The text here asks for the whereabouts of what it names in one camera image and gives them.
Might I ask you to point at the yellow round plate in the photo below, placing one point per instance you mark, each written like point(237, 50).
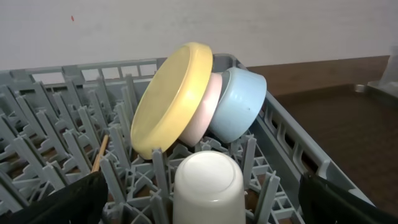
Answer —
point(171, 99)

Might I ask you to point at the wooden chopstick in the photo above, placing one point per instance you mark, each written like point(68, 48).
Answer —
point(96, 165)

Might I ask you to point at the light blue bowl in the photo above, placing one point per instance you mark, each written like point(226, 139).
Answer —
point(242, 96)

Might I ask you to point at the grey plastic dishwasher rack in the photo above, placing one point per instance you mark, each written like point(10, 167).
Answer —
point(53, 121)

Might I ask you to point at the clear plastic bin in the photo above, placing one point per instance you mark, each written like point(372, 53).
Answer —
point(388, 82)

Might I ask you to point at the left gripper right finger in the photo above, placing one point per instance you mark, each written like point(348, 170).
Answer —
point(324, 202)

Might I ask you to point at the dark brown serving tray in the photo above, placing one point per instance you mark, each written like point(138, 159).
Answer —
point(356, 126)

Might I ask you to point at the white cup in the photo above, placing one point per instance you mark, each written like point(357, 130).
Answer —
point(208, 188)

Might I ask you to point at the pink white bowl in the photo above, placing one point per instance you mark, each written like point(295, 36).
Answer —
point(202, 117)

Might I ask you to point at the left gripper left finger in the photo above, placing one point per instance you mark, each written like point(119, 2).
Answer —
point(80, 202)

